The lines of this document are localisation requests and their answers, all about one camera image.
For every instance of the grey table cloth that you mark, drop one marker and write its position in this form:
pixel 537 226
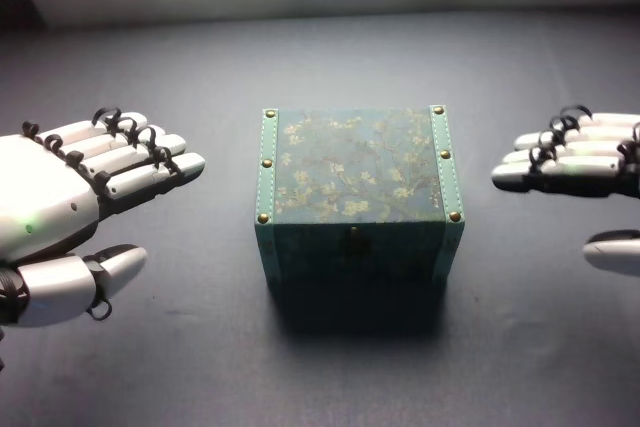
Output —
pixel 200 372

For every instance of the teal floral box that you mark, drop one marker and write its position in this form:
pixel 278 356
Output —
pixel 360 167

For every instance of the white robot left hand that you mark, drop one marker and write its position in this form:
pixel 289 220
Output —
pixel 45 197

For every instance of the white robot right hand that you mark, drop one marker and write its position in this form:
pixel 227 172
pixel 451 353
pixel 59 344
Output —
pixel 590 167

